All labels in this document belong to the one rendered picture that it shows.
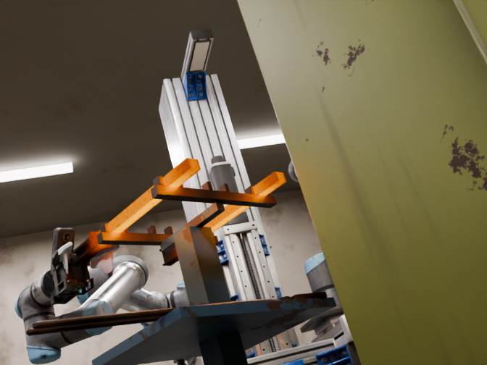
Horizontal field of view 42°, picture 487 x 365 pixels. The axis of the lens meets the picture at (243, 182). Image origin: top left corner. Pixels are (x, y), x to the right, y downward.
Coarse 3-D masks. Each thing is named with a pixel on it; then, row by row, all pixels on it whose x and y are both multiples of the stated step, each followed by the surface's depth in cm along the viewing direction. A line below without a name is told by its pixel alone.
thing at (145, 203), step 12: (180, 168) 118; (192, 168) 117; (168, 180) 120; (180, 180) 120; (132, 204) 128; (144, 204) 125; (156, 204) 127; (120, 216) 131; (132, 216) 129; (120, 228) 133; (96, 240) 137; (72, 252) 144; (84, 252) 140; (96, 252) 140
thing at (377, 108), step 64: (256, 0) 121; (320, 0) 106; (384, 0) 95; (448, 0) 86; (320, 64) 106; (384, 64) 95; (448, 64) 85; (320, 128) 106; (384, 128) 94; (448, 128) 85; (320, 192) 106; (384, 192) 94; (448, 192) 85; (384, 256) 94; (448, 256) 85; (384, 320) 94; (448, 320) 85
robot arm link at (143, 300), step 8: (96, 272) 187; (96, 280) 186; (104, 280) 185; (88, 288) 186; (96, 288) 185; (80, 296) 187; (88, 296) 186; (136, 296) 203; (144, 296) 208; (152, 296) 215; (160, 296) 221; (168, 296) 224; (128, 304) 201; (136, 304) 205; (144, 304) 209; (152, 304) 213; (160, 304) 218; (168, 304) 221
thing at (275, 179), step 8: (272, 176) 134; (280, 176) 134; (264, 184) 135; (272, 184) 134; (280, 184) 135; (256, 192) 137; (264, 192) 136; (232, 208) 142; (240, 208) 141; (248, 208) 142; (224, 216) 144; (232, 216) 144; (208, 224) 148; (216, 224) 146; (224, 224) 147; (168, 256) 159; (176, 256) 156; (168, 264) 159
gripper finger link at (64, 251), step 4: (68, 244) 136; (72, 244) 135; (60, 248) 138; (64, 248) 136; (68, 248) 136; (60, 252) 138; (64, 252) 137; (68, 252) 138; (60, 256) 139; (64, 256) 137; (68, 256) 140; (60, 260) 141; (64, 260) 137; (64, 264) 139; (64, 268) 140
